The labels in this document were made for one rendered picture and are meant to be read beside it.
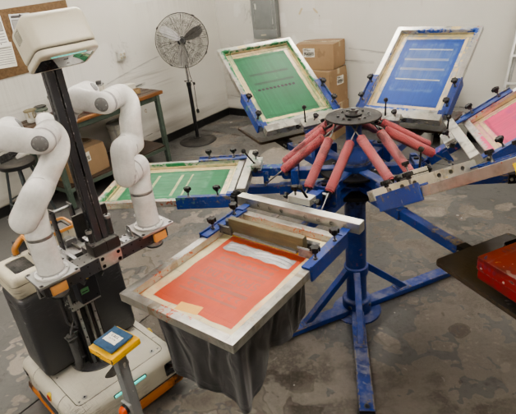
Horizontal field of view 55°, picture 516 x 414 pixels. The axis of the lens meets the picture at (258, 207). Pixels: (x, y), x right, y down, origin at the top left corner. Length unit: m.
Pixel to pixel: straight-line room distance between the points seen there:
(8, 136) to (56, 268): 0.53
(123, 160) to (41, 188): 0.35
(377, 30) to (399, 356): 4.13
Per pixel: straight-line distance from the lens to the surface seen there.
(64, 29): 1.72
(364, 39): 6.29
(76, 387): 2.79
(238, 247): 2.21
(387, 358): 3.03
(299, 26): 6.71
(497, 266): 1.84
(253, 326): 1.73
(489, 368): 3.07
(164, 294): 2.02
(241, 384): 1.97
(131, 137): 1.95
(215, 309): 1.89
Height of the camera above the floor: 2.11
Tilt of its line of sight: 27 degrees down
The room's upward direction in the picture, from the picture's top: 7 degrees counter-clockwise
